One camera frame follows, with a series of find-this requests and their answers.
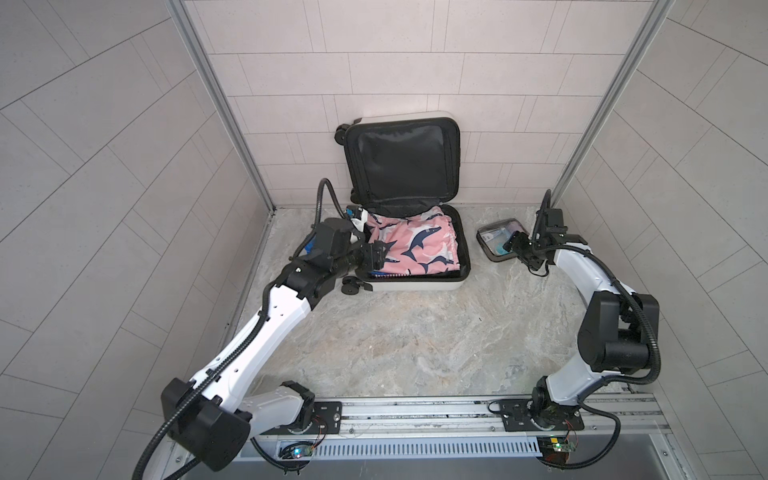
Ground clear toiletry pouch black trim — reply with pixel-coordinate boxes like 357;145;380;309
476;218;528;263

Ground pink shark print garment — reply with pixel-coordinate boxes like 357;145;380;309
368;206;461;276

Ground red white striped shirt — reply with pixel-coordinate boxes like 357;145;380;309
371;271;412;279

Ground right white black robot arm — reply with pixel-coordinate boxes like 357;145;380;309
504;191;661;430

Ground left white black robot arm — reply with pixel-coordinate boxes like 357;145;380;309
132;206;385;479

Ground clear container with blue lid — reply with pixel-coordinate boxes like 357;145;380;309
302;236;315;254

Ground black and white open suitcase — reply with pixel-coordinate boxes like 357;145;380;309
334;112;471;291

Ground right green circuit board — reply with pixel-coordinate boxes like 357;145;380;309
537;437;578;466

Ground green circuit board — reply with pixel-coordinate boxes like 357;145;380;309
537;437;578;466
279;441;316;461

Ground left green circuit board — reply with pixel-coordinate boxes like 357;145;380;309
279;441;316;461

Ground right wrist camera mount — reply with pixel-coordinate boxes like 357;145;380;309
536;207;568;237

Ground right black base cable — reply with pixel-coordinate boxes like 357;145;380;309
536;403;623;470

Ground black base cable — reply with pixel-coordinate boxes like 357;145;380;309
536;403;623;470
250;419;328;475

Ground aluminium mounting rail frame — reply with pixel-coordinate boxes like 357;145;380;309
152;392;691;480

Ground left black base cable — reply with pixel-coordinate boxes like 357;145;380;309
250;419;328;475

